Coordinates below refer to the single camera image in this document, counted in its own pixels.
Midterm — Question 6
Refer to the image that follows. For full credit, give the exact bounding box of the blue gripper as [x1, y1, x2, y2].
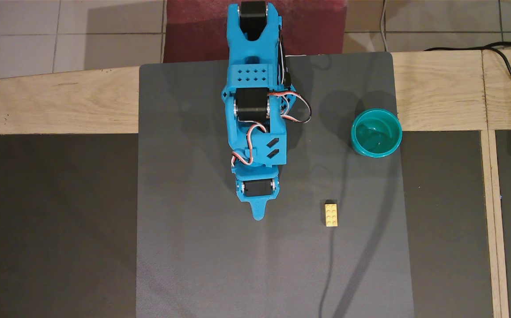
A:
[232, 164, 281, 222]

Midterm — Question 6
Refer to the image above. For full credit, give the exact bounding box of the cream lego brick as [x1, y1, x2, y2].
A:
[324, 201, 339, 227]

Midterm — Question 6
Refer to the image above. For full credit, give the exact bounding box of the grey rubber mat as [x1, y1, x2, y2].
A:
[136, 52, 415, 318]

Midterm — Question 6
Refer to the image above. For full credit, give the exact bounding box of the green plastic cup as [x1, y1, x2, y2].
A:
[350, 108, 403, 159]

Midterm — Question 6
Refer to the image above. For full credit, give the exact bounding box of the chair with dark red cloth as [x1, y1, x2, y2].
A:
[163, 0, 348, 63]

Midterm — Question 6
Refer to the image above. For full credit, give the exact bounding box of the red white black wrist wire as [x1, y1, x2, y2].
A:
[231, 123, 268, 167]

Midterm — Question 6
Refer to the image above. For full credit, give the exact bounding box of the red white black elbow wire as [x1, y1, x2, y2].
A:
[268, 91, 312, 125]

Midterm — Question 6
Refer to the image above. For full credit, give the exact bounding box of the black upper arm wire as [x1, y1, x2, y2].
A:
[278, 24, 293, 89]

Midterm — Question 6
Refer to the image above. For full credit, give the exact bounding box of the thin white cable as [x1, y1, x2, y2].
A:
[380, 0, 390, 52]

